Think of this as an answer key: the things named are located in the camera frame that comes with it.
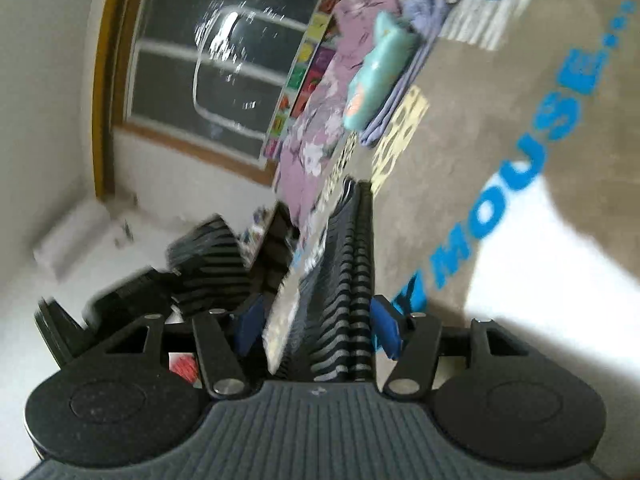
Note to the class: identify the dark wooden side desk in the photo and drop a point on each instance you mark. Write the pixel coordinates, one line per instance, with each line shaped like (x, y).
(269, 243)

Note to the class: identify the white wall air conditioner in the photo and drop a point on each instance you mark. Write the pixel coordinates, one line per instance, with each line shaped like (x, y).
(71, 236)

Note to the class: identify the purple floral duvet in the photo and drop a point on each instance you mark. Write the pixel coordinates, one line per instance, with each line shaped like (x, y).
(330, 85)

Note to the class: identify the brown Mickey Mouse blanket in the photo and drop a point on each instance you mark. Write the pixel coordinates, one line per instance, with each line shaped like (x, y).
(509, 175)

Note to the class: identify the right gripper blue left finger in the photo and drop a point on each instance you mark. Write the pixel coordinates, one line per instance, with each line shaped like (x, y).
(229, 349)

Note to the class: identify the black white striped garment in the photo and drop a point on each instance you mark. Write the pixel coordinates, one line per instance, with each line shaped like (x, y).
(330, 338)

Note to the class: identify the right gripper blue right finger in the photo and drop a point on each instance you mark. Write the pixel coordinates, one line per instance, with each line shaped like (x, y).
(412, 342)

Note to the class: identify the colourful alphabet headboard panel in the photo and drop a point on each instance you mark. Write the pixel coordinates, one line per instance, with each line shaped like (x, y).
(313, 56)

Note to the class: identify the teal folded children top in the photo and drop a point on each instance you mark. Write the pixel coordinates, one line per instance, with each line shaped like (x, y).
(393, 46)

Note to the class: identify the lavender folded garment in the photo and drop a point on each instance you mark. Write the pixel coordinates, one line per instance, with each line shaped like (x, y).
(425, 18)

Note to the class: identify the window with wooden frame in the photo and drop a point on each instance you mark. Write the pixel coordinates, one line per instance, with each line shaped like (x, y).
(202, 77)

